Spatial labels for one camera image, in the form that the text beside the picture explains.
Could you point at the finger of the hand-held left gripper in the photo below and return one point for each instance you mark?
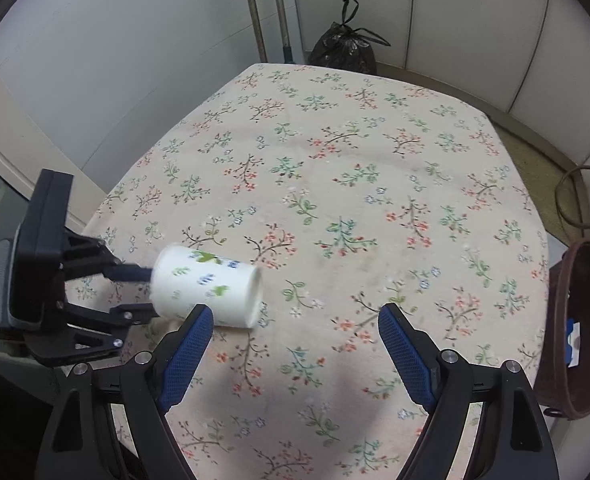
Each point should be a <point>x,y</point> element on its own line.
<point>135,312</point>
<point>130,274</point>

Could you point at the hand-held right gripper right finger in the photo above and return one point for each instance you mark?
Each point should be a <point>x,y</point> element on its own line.
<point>405,355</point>

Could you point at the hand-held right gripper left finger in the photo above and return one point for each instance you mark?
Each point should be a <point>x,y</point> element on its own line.
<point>190,345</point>

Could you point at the white printed paper cup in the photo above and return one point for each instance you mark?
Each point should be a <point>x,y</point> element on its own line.
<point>210,285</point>

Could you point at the brown plastic bin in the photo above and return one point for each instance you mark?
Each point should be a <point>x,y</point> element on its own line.
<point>550,360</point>

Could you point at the floral tablecloth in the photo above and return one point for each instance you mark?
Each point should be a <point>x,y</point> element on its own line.
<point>350,170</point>

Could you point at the metal pole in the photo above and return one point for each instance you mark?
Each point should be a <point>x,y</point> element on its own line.
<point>254,10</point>

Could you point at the black garbage bag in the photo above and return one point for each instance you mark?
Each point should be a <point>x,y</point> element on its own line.
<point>345,52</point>

